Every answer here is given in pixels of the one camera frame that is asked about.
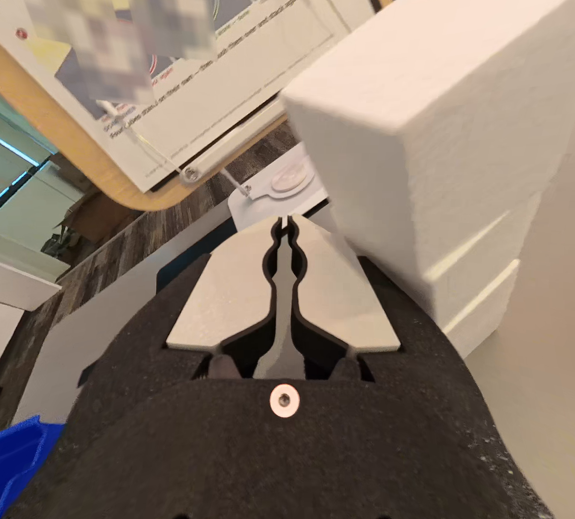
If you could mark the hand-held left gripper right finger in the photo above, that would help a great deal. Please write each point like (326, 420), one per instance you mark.
(341, 303)

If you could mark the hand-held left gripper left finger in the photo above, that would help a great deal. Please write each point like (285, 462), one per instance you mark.
(224, 303)

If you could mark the white foam cube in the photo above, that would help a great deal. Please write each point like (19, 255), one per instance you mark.
(489, 312)
(426, 101)
(485, 267)

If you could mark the large cardboard box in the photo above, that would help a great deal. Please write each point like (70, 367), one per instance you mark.
(94, 213)

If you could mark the wooden board document stand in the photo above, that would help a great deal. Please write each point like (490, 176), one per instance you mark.
(67, 146)

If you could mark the printed paper sheet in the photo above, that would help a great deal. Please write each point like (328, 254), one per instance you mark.
(278, 70)

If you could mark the blue plastic bin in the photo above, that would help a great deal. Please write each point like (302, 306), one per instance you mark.
(22, 451)

